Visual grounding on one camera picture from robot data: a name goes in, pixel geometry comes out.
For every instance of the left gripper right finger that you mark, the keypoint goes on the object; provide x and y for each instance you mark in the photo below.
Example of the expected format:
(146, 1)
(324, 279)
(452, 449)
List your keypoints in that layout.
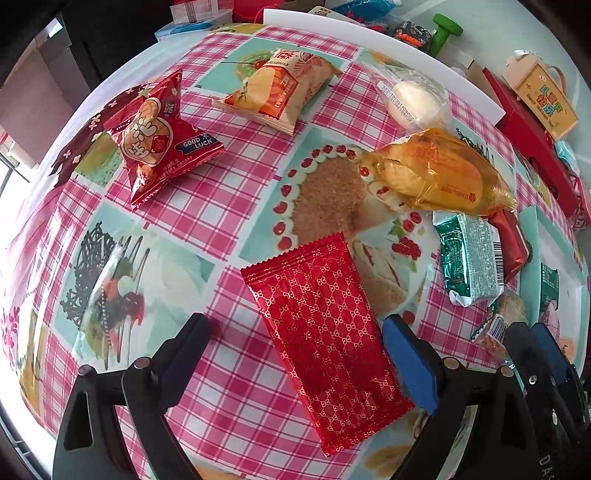
(502, 443)

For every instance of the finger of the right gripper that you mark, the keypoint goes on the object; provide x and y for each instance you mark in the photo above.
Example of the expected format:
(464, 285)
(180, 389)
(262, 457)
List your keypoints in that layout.
(531, 364)
(561, 368)

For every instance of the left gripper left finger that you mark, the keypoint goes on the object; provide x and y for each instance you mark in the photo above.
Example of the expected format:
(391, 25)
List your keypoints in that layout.
(90, 443)

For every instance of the clear cookie packet barcode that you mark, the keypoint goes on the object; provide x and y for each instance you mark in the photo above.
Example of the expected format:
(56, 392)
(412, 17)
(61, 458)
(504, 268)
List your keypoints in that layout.
(507, 309)

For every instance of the dark green snack packet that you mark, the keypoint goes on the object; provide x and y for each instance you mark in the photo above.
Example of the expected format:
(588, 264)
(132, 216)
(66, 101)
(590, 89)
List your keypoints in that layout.
(549, 286)

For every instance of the small red box packet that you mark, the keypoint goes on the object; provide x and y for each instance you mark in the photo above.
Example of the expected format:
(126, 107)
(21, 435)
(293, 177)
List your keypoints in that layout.
(516, 249)

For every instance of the silver green cracker packet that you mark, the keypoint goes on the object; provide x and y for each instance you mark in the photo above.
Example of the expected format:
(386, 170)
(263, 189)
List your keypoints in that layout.
(471, 258)

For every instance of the red patterned foil packet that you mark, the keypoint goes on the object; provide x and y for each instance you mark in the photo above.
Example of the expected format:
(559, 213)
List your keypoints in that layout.
(320, 320)

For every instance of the orange bread packet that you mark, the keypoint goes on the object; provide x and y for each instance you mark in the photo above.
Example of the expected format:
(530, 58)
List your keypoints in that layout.
(435, 170)

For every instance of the clear bag white bun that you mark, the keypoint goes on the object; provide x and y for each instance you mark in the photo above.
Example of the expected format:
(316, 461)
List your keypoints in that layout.
(413, 100)

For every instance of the red good luck snack bag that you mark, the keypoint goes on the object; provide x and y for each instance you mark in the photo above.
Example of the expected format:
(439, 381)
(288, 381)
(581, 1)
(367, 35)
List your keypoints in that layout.
(157, 145)

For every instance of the orange swiss roll packet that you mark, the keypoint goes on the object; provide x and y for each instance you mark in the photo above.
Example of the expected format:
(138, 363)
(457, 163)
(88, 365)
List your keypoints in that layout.
(278, 91)

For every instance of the round orange jelly cup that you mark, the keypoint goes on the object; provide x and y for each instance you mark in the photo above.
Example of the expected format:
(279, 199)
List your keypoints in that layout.
(568, 348)

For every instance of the pink swiss roll packet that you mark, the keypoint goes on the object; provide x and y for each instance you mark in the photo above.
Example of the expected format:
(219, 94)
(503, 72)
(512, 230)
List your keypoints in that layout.
(549, 317)

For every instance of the teal cardboard tray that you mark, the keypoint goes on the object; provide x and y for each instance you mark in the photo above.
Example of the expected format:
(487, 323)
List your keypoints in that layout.
(550, 246)

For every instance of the pink patterned tin box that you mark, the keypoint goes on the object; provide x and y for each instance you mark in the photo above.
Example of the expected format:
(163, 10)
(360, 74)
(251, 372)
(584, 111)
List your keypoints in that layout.
(581, 217)

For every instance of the large red gift box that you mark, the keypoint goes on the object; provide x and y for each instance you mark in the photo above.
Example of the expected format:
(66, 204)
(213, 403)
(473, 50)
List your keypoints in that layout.
(529, 138)

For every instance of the blue wet wipes pack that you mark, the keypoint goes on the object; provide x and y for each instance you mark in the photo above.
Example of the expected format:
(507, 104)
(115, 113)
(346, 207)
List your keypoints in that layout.
(567, 156)

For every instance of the white foam board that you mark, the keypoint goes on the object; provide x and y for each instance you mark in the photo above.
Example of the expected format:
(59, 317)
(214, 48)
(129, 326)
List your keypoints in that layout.
(410, 56)

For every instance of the yellow handbag gift box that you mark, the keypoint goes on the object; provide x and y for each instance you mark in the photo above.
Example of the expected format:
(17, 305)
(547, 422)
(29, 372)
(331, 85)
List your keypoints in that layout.
(543, 89)

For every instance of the pink plaid tablecloth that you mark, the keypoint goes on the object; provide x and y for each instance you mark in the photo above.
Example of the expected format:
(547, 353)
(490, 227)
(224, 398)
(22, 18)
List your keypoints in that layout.
(99, 283)

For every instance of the green dumbbell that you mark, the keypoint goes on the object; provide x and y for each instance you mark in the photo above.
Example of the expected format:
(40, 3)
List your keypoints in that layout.
(446, 27)

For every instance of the colourful toy bundle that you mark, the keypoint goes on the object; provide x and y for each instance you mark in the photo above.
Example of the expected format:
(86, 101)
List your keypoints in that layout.
(414, 35)

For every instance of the blue liquid bottle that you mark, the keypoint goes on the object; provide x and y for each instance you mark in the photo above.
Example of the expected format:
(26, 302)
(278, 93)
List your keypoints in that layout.
(366, 10)

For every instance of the clear plastic box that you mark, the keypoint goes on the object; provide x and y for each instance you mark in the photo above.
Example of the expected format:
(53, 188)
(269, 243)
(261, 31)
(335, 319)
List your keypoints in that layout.
(193, 11)

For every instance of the blue tissue box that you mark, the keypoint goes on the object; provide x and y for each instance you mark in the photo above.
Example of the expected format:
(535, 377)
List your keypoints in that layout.
(222, 18)

